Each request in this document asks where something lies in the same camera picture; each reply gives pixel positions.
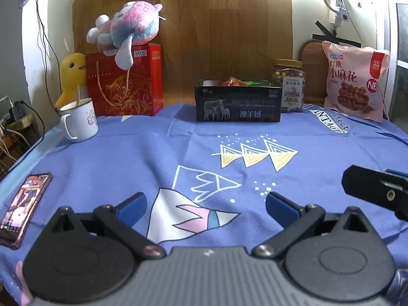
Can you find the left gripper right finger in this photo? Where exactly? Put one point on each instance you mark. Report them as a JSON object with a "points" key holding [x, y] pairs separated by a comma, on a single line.
{"points": [[311, 232]]}

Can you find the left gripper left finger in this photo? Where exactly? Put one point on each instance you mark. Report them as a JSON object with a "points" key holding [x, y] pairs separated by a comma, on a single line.
{"points": [[105, 233]]}

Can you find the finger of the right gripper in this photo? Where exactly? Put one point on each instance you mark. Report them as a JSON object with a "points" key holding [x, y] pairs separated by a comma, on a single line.
{"points": [[385, 189]]}

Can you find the large green snack packet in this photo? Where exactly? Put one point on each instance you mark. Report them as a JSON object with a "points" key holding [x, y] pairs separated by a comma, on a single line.
{"points": [[255, 83]]}

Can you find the red orange snack packet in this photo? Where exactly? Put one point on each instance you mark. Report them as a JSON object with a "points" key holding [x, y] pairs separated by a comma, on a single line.
{"points": [[232, 81]]}

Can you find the blue printed tablecloth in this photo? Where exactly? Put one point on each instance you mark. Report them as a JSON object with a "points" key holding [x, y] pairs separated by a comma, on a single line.
{"points": [[206, 182]]}

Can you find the white enamel mug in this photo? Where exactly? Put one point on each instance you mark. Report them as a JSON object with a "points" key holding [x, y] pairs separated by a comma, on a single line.
{"points": [[78, 121]]}

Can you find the pink snack bag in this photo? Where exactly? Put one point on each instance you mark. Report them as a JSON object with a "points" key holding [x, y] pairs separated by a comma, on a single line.
{"points": [[352, 83]]}

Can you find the red gift bag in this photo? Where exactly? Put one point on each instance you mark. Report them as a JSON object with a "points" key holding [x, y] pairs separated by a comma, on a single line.
{"points": [[136, 91]]}

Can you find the clear nut jar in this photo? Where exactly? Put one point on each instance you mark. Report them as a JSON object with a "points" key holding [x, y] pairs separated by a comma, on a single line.
{"points": [[288, 75]]}

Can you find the black sheep-print box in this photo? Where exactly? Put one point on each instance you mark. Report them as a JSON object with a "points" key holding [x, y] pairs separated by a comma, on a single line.
{"points": [[217, 103]]}

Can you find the black power adapter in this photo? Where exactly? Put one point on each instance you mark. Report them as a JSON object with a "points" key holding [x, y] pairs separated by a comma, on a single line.
{"points": [[17, 111]]}

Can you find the brown wooden chair back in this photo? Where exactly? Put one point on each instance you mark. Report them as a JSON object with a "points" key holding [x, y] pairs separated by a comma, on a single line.
{"points": [[315, 67]]}

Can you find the yellow duck plush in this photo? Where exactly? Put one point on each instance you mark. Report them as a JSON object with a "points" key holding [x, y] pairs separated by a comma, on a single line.
{"points": [[72, 72]]}

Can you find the white power strip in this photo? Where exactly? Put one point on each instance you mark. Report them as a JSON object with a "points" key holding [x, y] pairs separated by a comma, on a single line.
{"points": [[338, 13]]}

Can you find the pastel plush toy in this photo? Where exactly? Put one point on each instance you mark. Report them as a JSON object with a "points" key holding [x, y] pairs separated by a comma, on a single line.
{"points": [[136, 24]]}

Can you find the wooden board backdrop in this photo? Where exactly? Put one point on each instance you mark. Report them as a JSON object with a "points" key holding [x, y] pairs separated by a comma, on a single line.
{"points": [[205, 39]]}

